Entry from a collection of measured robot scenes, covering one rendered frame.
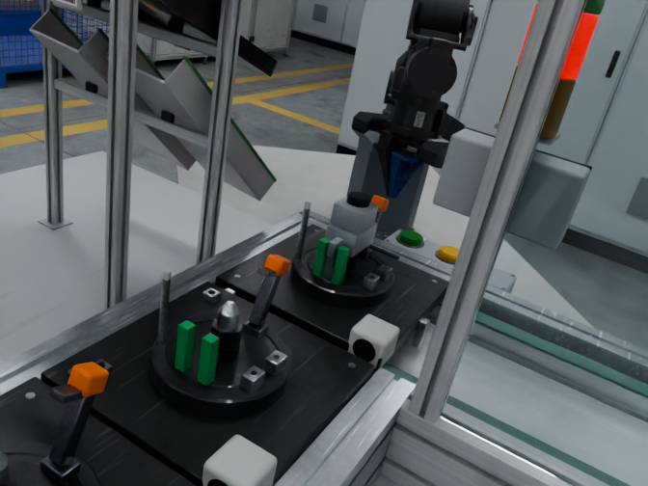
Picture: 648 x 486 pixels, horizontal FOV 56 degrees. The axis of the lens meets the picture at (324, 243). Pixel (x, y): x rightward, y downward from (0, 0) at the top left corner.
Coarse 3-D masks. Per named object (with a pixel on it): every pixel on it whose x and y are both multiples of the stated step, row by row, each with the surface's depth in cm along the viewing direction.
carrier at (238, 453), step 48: (144, 336) 64; (192, 336) 56; (240, 336) 60; (288, 336) 69; (48, 384) 57; (144, 384) 58; (192, 384) 57; (240, 384) 57; (288, 384) 62; (336, 384) 63; (144, 432) 53; (192, 432) 54; (240, 432) 55; (288, 432) 56; (192, 480) 50; (240, 480) 48
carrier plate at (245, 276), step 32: (256, 256) 84; (288, 256) 86; (384, 256) 91; (224, 288) 77; (256, 288) 77; (288, 288) 78; (416, 288) 84; (288, 320) 74; (320, 320) 73; (352, 320) 74; (384, 320) 75; (416, 320) 77
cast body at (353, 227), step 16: (352, 192) 78; (336, 208) 76; (352, 208) 75; (368, 208) 76; (336, 224) 77; (352, 224) 76; (368, 224) 77; (336, 240) 76; (352, 240) 76; (368, 240) 80; (352, 256) 77
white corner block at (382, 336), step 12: (360, 324) 70; (372, 324) 71; (384, 324) 71; (360, 336) 69; (372, 336) 68; (384, 336) 69; (396, 336) 70; (348, 348) 70; (360, 348) 69; (372, 348) 68; (384, 348) 68; (372, 360) 69; (384, 360) 70
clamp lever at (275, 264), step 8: (272, 256) 63; (280, 256) 64; (272, 264) 63; (280, 264) 63; (288, 264) 64; (264, 272) 62; (272, 272) 62; (280, 272) 63; (264, 280) 64; (272, 280) 64; (264, 288) 64; (272, 288) 64; (264, 296) 64; (272, 296) 64; (256, 304) 64; (264, 304) 64; (256, 312) 64; (264, 312) 64; (256, 320) 64; (264, 320) 65
